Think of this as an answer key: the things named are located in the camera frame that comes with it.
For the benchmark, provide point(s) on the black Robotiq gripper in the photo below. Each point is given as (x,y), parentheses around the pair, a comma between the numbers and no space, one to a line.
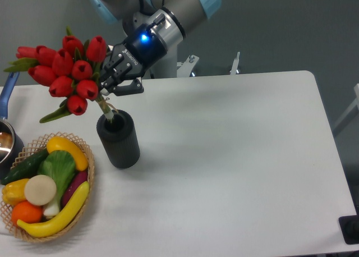
(130,59)

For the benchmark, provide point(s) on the red tulip bouquet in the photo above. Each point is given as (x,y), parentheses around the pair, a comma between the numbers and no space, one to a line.
(71,73)

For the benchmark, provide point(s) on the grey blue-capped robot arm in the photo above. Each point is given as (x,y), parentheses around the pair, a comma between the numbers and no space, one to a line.
(177,18)

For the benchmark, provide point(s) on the dark grey ribbed vase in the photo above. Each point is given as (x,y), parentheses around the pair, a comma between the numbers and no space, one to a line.
(119,139)

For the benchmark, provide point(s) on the yellow lemon squash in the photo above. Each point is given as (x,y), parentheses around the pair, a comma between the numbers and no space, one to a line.
(62,143)

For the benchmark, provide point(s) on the woven wicker basket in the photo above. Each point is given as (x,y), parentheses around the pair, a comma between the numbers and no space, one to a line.
(31,148)

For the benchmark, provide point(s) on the green bok choy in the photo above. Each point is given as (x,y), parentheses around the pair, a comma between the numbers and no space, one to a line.
(60,166)

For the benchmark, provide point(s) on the purple eggplant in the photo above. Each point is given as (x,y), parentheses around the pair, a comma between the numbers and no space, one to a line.
(78,179)

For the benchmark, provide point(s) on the green cucumber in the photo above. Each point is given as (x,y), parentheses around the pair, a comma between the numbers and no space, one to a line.
(27,168)

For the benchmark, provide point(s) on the beige round disc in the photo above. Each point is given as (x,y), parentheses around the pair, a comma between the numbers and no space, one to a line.
(40,190)

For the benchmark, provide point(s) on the yellow bell pepper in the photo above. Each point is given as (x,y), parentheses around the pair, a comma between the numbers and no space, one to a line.
(14,192)

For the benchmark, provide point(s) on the orange fruit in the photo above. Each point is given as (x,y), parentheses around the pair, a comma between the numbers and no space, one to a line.
(26,212)

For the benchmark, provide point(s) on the long yellow banana squash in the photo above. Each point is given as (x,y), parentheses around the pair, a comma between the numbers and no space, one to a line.
(62,219)

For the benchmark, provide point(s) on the black device at table edge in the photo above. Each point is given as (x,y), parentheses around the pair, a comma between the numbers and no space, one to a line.
(349,228)

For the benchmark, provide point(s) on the white metal base bracket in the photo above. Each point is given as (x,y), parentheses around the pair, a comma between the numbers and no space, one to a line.
(192,68)

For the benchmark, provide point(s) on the blue-handled saucepan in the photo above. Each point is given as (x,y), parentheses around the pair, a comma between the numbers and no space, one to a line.
(11,144)

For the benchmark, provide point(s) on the white frame at right edge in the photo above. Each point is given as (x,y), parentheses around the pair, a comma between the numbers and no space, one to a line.
(347,116)

